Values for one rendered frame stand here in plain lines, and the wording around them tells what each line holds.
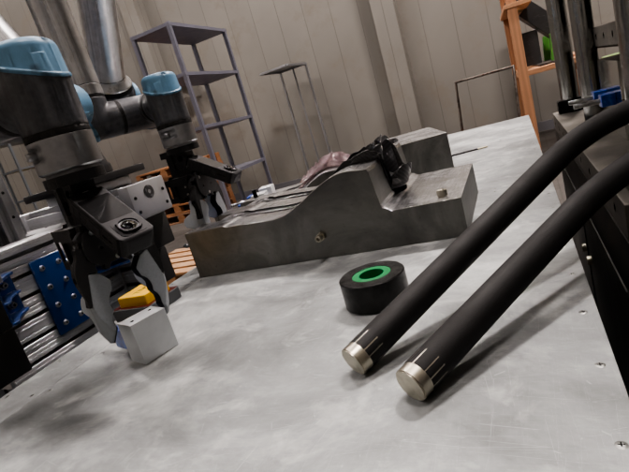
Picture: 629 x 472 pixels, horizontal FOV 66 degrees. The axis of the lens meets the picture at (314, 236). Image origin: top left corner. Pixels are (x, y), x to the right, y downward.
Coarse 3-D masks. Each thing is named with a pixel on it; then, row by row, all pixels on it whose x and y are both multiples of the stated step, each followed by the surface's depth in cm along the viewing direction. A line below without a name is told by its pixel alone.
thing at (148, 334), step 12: (144, 312) 63; (156, 312) 62; (120, 324) 61; (132, 324) 59; (144, 324) 60; (156, 324) 62; (168, 324) 63; (120, 336) 63; (132, 336) 60; (144, 336) 60; (156, 336) 62; (168, 336) 63; (132, 348) 61; (144, 348) 60; (156, 348) 61; (168, 348) 63; (132, 360) 63; (144, 360) 60
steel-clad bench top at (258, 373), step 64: (512, 128) 165; (384, 256) 74; (576, 256) 55; (192, 320) 71; (256, 320) 64; (320, 320) 58; (512, 320) 46; (576, 320) 43; (64, 384) 62; (128, 384) 56; (192, 384) 52; (256, 384) 48; (320, 384) 45; (384, 384) 42; (448, 384) 39; (512, 384) 37; (576, 384) 35; (0, 448) 50; (64, 448) 47; (128, 448) 43; (192, 448) 41; (256, 448) 38; (320, 448) 36; (384, 448) 34; (448, 448) 32; (512, 448) 31; (576, 448) 29
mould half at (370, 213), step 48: (288, 192) 107; (336, 192) 78; (384, 192) 79; (432, 192) 79; (192, 240) 91; (240, 240) 87; (288, 240) 84; (336, 240) 80; (384, 240) 77; (432, 240) 75
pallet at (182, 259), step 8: (184, 248) 498; (168, 256) 484; (176, 256) 474; (184, 256) 466; (192, 256) 453; (176, 264) 437; (184, 264) 428; (192, 264) 419; (176, 272) 409; (184, 272) 401; (168, 280) 411
